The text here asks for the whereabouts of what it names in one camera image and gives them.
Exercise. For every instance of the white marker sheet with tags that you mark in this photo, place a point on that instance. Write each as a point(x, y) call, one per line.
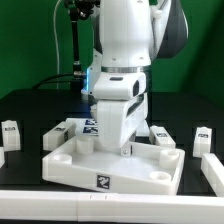
point(89, 126)

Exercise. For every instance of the white left fence piece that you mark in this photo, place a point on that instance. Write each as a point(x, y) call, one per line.
point(2, 157)

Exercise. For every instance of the white fence bar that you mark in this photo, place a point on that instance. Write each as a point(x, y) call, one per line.
point(214, 173)
point(110, 207)

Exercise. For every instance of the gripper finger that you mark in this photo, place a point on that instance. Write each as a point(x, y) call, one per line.
point(126, 150)

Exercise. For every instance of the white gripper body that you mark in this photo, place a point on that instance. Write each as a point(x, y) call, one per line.
point(122, 105)

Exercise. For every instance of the white right fence bar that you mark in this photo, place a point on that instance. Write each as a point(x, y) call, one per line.
point(214, 173)

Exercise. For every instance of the white front fence bar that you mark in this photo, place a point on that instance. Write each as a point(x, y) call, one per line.
point(110, 207)

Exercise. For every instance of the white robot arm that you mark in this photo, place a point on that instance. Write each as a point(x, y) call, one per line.
point(128, 36)

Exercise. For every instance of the white desk tabletop tray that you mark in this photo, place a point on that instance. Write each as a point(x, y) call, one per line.
point(83, 162)

